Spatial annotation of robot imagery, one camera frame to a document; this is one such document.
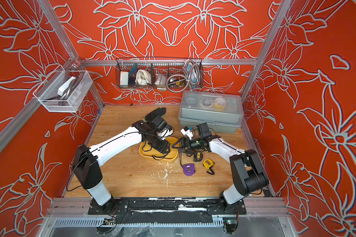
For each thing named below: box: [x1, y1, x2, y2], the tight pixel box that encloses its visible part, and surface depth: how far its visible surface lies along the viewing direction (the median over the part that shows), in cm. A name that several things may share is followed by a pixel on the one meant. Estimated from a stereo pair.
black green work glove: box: [142, 107, 167, 122], surface depth 116 cm
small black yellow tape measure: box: [193, 151, 204, 162], surface depth 89 cm
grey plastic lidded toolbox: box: [178, 90, 244, 134], surface depth 97 cm
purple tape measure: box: [182, 163, 196, 177], surface depth 85 cm
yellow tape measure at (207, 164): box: [202, 158, 215, 175], surface depth 88 cm
